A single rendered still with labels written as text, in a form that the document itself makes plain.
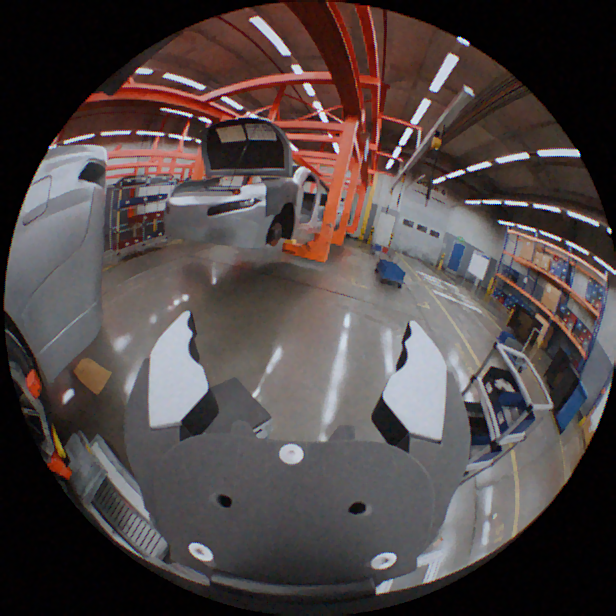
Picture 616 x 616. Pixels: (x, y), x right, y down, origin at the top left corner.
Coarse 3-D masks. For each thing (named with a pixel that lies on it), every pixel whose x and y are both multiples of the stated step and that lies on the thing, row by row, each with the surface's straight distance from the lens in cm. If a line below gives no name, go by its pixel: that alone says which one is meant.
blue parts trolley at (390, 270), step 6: (384, 240) 549; (390, 240) 553; (402, 246) 563; (384, 264) 492; (390, 264) 527; (396, 264) 562; (378, 270) 514; (384, 270) 482; (390, 270) 472; (396, 270) 475; (402, 270) 507; (384, 276) 469; (390, 276) 477; (396, 276) 480; (402, 276) 484; (402, 282) 482
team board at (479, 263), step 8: (472, 256) 998; (480, 256) 944; (488, 256) 896; (472, 264) 979; (480, 264) 927; (488, 264) 881; (472, 272) 961; (480, 272) 911; (464, 280) 1004; (464, 288) 1016
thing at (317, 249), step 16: (352, 128) 323; (352, 144) 319; (336, 160) 304; (336, 176) 298; (336, 192) 294; (336, 208) 292; (288, 240) 314; (320, 240) 298; (304, 256) 308; (320, 256) 301
